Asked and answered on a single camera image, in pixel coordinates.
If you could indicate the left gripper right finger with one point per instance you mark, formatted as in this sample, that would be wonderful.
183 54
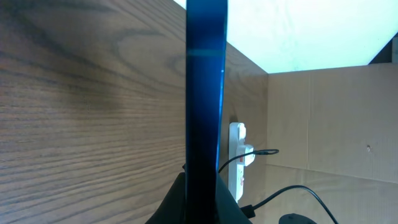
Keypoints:
227 210

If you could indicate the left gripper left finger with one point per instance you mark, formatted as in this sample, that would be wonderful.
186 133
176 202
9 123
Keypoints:
172 208

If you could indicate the blue Galaxy smartphone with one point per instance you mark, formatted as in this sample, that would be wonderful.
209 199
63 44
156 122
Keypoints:
206 29

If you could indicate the white USB charger plug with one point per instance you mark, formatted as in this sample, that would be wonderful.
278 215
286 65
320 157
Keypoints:
246 155

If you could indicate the white power strip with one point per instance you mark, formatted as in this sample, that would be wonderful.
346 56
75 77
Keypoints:
237 135

